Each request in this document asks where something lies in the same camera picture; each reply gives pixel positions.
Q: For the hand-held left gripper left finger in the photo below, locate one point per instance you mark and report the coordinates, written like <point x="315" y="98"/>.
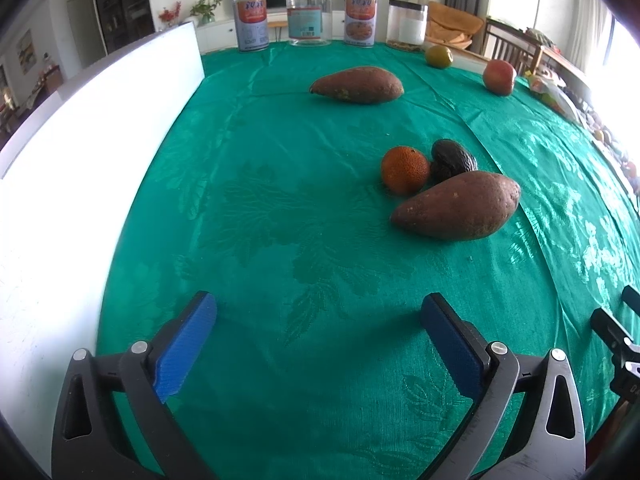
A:
<point x="185" y="345"/>

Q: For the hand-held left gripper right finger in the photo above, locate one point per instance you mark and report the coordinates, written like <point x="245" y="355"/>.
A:
<point x="452" y="345"/>

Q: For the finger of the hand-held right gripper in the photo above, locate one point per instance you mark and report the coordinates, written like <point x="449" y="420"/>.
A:
<point x="634" y="299"/>
<point x="612" y="332"/>

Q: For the sweet potato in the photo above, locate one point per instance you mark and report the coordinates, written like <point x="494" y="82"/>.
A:
<point x="457" y="205"/>
<point x="357" y="85"/>

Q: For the tangerine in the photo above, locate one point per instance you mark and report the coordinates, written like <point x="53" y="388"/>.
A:
<point x="405" y="170"/>

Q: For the dark avocado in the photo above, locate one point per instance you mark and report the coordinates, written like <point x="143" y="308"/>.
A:
<point x="452" y="160"/>

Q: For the white cork-bottom box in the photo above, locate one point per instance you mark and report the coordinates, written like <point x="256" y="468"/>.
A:
<point x="75" y="185"/>

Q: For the red apple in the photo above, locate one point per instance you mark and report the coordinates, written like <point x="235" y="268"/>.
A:
<point x="499" y="76"/>

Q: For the yellow-green apple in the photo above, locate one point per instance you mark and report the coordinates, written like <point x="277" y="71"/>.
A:
<point x="439" y="56"/>

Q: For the clutter of small household items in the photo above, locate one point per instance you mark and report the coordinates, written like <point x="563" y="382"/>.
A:
<point x="615" y="150"/>

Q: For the green tablecloth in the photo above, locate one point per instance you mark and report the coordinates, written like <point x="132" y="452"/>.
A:
<point x="300" y="185"/>

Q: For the plastic bag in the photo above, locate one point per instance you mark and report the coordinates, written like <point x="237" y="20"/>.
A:
<point x="550" y="92"/>

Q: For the wooden slatted bench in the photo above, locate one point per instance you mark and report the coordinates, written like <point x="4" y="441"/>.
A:
<point x="525" y="50"/>

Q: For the white flat box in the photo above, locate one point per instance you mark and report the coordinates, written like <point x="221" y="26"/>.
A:
<point x="470" y="60"/>

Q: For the orange lounge chair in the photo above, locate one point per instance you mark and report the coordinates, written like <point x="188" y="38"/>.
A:
<point x="450" y="25"/>

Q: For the plastic jar with black lid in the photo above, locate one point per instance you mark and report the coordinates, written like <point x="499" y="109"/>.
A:
<point x="406" y="25"/>

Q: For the red label tin can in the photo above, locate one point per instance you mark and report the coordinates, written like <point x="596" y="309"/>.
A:
<point x="251" y="22"/>
<point x="361" y="17"/>

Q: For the red flower arrangement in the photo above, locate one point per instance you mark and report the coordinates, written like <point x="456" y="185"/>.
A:
<point x="169" y="14"/>

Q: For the glass jar with gold lid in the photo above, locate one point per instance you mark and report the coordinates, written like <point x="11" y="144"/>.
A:
<point x="308" y="17"/>

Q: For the dark display cabinet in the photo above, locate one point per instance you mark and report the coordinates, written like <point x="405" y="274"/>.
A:
<point x="120" y="0"/>

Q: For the framed wall picture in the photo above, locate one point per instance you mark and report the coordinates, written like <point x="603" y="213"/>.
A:
<point x="25" y="47"/>

